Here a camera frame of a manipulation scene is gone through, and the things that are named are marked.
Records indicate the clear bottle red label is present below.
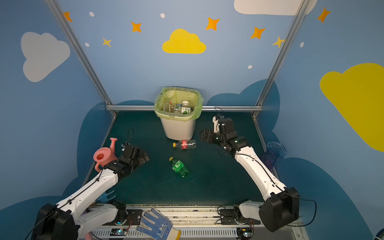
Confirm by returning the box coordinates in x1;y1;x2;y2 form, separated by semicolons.
173;140;197;150

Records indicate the green plastic bottle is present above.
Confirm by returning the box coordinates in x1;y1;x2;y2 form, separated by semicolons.
169;157;190;178

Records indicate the clear bottle green lime label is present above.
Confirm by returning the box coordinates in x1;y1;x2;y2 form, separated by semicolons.
182;100;191;115

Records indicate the clear bottle pink label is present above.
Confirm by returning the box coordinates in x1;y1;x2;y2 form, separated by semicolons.
163;101;175;113

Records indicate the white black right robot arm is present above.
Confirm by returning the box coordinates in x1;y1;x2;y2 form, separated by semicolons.
200;115;300;232

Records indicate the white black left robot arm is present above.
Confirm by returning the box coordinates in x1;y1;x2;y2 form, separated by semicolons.
28;145;149;240

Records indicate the white trash bin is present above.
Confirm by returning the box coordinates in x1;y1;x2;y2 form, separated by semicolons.
161;118;196;141

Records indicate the green bin liner bag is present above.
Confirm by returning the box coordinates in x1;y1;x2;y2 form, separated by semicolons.
154;87;204;122

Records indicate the pink watering can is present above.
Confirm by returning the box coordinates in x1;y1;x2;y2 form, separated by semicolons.
93;138;118;172

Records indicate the blue toy garden rake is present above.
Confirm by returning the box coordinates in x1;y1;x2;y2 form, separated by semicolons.
98;188;117;203

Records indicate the blue dotted work glove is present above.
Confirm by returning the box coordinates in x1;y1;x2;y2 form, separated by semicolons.
137;208;181;240

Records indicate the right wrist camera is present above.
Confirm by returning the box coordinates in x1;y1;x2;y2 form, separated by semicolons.
213;114;223;133

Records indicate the aluminium frame rail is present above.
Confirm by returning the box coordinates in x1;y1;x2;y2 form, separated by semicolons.
106;104;263;112

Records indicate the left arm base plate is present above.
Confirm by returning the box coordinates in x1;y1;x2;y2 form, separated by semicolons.
113;209;143;226

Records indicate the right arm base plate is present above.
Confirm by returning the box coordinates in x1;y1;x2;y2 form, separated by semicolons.
218;208;261;226

